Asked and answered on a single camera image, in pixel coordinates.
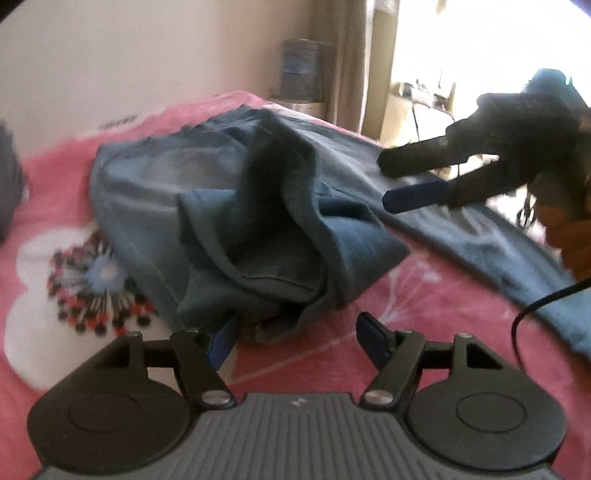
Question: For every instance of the dark grey garment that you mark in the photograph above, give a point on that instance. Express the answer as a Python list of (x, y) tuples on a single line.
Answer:
[(11, 184)]

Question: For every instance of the white water dispenser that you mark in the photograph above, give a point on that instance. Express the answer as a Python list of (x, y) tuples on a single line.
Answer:
[(300, 110)]

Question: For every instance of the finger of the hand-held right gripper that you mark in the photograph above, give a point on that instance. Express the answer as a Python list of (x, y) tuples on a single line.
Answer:
[(415, 196), (415, 157)]

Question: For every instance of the pink floral blanket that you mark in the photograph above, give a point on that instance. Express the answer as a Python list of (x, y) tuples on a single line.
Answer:
[(55, 175)]

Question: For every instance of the blue water bottle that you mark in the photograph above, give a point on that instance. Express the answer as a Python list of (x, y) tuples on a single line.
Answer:
[(302, 69)]

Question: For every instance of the folding table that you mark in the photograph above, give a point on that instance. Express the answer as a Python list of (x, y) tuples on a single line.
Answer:
[(406, 92)]

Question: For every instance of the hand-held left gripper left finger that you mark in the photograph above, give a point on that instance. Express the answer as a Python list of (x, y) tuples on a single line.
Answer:
[(221, 344)]

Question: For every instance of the beige curtain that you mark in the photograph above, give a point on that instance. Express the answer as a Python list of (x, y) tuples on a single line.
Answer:
[(364, 69)]

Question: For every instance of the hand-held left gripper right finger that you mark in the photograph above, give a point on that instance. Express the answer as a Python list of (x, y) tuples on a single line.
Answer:
[(374, 339)]

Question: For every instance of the person's right hand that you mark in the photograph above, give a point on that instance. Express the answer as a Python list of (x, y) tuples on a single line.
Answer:
[(568, 230)]

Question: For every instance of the blue jeans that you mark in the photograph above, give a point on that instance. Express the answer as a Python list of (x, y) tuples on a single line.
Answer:
[(258, 207)]

